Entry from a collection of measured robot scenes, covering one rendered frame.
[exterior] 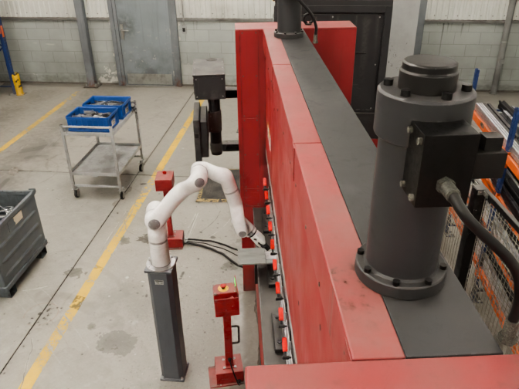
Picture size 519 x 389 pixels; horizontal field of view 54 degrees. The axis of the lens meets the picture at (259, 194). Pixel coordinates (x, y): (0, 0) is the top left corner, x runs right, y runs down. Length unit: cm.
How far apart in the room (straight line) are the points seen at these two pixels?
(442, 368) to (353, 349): 16
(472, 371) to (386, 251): 27
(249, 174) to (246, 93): 66
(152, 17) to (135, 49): 71
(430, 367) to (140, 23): 979
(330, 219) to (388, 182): 37
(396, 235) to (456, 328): 21
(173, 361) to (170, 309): 49
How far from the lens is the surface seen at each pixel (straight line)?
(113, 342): 444
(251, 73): 380
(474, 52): 1048
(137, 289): 489
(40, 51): 1141
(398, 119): 95
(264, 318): 316
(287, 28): 341
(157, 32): 1038
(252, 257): 343
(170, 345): 380
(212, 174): 311
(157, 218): 315
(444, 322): 109
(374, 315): 107
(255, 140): 397
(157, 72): 1057
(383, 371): 97
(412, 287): 111
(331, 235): 129
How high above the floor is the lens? 300
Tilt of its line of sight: 29 degrees down
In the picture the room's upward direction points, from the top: 1 degrees counter-clockwise
